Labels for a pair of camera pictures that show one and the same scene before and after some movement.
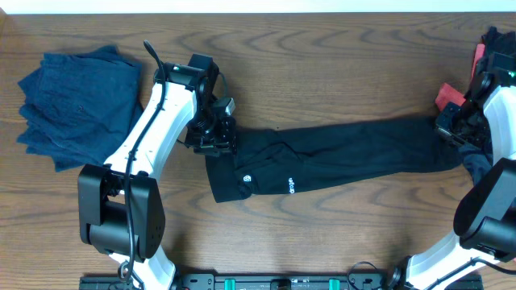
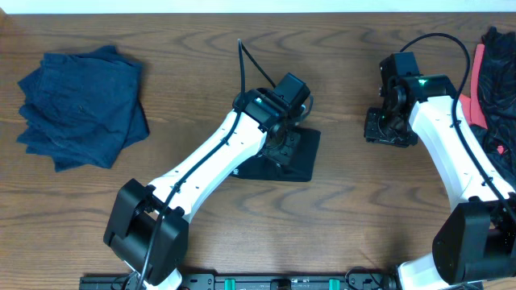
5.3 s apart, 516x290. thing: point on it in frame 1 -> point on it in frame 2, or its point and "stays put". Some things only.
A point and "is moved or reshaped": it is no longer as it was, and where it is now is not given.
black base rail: (257, 282) stays put
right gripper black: (443, 128) -> (372, 134)
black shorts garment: (295, 159) is moved or reshaped
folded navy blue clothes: (77, 106) stays put
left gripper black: (222, 143) -> (285, 156)
